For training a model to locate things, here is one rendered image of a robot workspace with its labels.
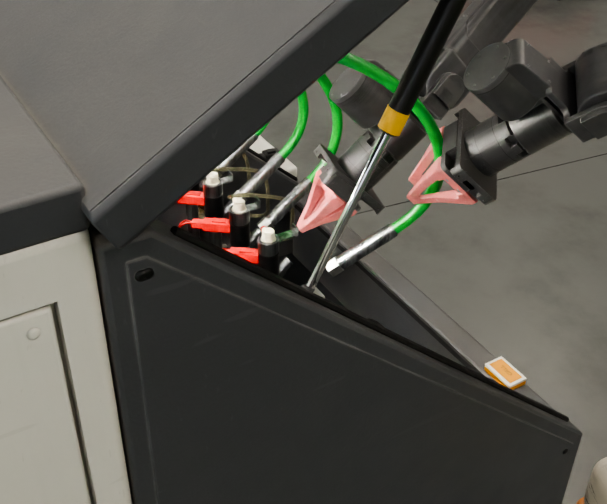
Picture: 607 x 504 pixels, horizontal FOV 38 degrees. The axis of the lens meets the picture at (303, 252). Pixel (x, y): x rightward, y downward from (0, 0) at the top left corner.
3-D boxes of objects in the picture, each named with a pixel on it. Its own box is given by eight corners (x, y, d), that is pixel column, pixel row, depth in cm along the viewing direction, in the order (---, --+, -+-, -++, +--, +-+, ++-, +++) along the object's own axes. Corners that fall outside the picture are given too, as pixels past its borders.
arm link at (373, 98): (470, 85, 107) (434, 79, 115) (410, 22, 102) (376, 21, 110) (412, 163, 107) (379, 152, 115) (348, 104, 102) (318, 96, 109)
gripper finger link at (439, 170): (389, 196, 100) (455, 159, 94) (394, 154, 104) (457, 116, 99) (427, 230, 103) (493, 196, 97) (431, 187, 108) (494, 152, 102)
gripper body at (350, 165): (309, 152, 112) (350, 111, 111) (359, 192, 118) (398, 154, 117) (324, 178, 107) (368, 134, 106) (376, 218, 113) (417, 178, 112)
